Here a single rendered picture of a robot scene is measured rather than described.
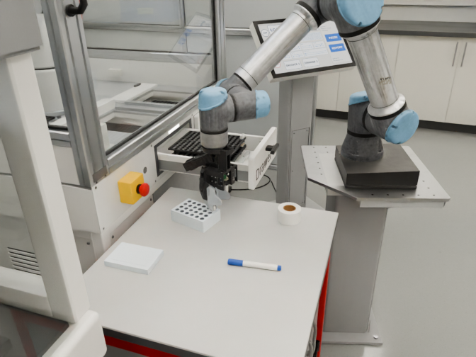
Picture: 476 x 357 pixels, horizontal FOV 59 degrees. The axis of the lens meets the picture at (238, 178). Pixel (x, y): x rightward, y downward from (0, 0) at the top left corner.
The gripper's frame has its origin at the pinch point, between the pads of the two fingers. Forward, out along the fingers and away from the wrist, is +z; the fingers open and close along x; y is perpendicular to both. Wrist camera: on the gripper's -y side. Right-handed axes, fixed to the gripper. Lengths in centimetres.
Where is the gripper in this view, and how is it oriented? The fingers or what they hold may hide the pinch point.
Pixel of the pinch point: (212, 205)
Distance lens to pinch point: 126.5
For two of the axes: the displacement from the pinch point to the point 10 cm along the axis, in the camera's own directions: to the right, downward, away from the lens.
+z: 0.2, 8.9, 4.6
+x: 5.6, -3.9, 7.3
